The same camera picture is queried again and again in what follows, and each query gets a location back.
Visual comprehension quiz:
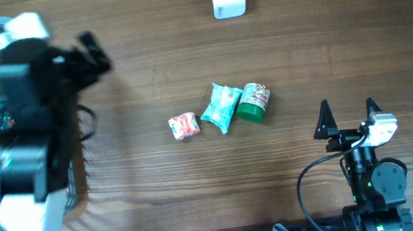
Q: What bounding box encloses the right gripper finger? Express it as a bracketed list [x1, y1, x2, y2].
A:
[366, 97, 381, 117]
[313, 99, 339, 140]

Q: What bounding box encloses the green lid jar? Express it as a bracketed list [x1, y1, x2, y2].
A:
[236, 82, 271, 124]

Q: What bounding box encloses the mint green white pouch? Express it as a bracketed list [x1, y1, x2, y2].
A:
[201, 83, 243, 134]

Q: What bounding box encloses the red white snack packet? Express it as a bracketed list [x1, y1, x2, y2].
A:
[168, 112, 201, 140]

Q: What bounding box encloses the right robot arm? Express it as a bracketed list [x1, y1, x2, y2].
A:
[313, 98, 413, 231]

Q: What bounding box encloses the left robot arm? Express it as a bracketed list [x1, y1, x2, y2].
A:
[0, 31, 112, 231]

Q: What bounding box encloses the black right camera cable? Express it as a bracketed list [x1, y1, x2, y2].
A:
[291, 133, 382, 231]

